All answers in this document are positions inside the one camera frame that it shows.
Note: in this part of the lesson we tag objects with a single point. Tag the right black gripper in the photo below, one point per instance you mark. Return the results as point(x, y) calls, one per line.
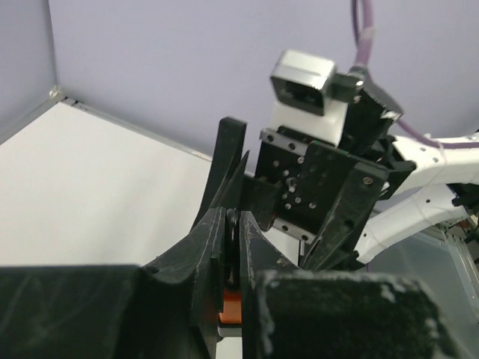
point(313, 191)

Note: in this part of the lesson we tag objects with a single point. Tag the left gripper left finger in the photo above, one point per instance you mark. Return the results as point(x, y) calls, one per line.
point(168, 308)

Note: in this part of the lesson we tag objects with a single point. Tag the orange black padlock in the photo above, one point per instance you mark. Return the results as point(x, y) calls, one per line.
point(231, 314)

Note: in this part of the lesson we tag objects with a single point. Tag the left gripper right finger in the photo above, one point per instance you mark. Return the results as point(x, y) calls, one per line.
point(288, 312)

